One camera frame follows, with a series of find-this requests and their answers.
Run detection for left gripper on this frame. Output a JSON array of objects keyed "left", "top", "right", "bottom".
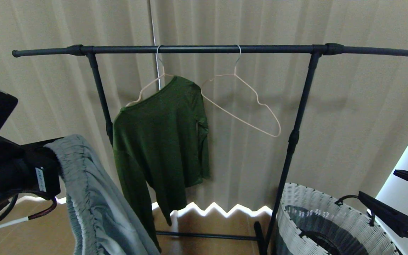
[{"left": 0, "top": 147, "right": 61, "bottom": 200}]

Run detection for pale grey shorts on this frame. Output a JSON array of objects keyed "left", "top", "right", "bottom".
[{"left": 45, "top": 134, "right": 160, "bottom": 255}]

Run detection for green printed T-shirt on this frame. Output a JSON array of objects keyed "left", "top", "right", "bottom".
[{"left": 113, "top": 75, "right": 211, "bottom": 253}]

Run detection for pink clothes hanger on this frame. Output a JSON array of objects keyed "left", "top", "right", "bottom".
[
  {"left": 200, "top": 45, "right": 282, "bottom": 138},
  {"left": 125, "top": 45, "right": 176, "bottom": 107}
]

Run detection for white laundry basket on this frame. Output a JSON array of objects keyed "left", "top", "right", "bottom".
[{"left": 274, "top": 183, "right": 403, "bottom": 255}]

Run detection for black clothes rack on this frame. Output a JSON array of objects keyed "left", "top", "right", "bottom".
[{"left": 12, "top": 43, "right": 408, "bottom": 255}]

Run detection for beige curtain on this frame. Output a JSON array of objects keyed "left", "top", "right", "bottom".
[{"left": 0, "top": 0, "right": 408, "bottom": 216}]

